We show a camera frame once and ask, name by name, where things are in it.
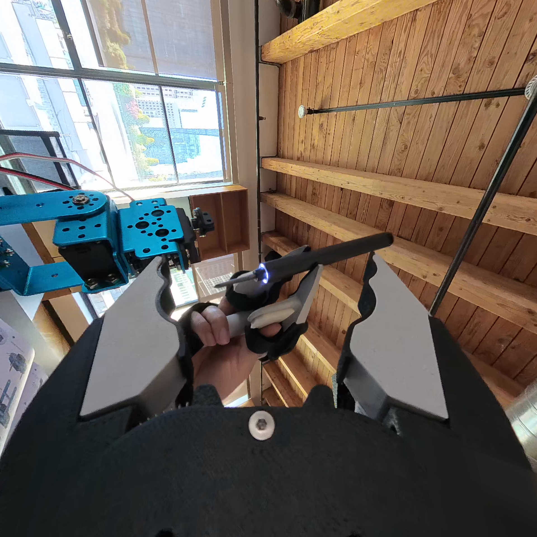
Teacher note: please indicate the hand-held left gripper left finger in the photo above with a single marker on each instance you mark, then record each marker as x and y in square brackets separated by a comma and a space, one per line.
[130, 344]

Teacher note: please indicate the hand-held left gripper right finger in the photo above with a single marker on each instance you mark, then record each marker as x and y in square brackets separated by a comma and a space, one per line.
[394, 348]

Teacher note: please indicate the black ceiling pipe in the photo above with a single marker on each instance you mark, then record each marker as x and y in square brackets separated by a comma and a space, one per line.
[491, 197]
[419, 100]

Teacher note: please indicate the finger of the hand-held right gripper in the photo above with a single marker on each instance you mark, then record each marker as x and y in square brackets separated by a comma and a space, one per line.
[293, 254]
[310, 289]

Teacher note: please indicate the blue toy robot arm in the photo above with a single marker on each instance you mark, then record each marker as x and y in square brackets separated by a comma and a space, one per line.
[138, 226]

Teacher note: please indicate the open wooden box shelf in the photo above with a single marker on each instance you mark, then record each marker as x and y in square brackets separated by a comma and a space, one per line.
[228, 222]

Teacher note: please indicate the black electric screwdriver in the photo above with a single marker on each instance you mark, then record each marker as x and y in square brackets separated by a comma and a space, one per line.
[319, 256]

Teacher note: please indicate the wooden ceiling beam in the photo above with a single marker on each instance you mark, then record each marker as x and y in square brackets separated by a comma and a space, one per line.
[461, 272]
[398, 186]
[335, 27]

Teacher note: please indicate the white framed window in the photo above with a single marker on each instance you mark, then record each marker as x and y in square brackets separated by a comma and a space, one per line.
[168, 126]

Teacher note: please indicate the person's right hand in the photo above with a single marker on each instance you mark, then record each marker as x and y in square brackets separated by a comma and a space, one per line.
[222, 365]

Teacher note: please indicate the silver air duct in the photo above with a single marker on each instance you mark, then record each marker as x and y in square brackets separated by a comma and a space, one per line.
[524, 423]

